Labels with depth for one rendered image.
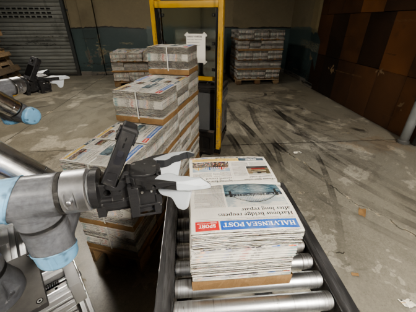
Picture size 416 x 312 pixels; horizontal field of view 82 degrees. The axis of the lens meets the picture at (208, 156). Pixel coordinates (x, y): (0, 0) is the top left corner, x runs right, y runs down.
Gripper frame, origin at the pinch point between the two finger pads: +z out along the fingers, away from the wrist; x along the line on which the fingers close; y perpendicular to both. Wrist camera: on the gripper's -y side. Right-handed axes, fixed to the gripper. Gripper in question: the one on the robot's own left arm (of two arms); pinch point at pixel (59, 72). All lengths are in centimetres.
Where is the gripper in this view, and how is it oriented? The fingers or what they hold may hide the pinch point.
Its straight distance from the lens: 156.8
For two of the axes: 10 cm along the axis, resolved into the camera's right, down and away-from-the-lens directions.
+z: 4.1, -4.4, 7.9
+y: -1.2, 8.4, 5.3
